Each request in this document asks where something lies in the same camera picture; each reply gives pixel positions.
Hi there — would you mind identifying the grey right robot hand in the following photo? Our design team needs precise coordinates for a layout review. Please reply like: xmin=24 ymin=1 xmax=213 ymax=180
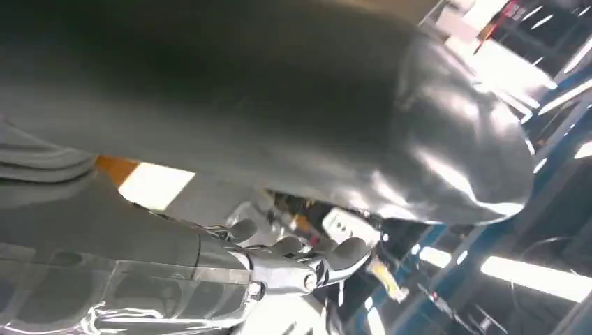
xmin=0 ymin=0 xmax=536 ymax=335

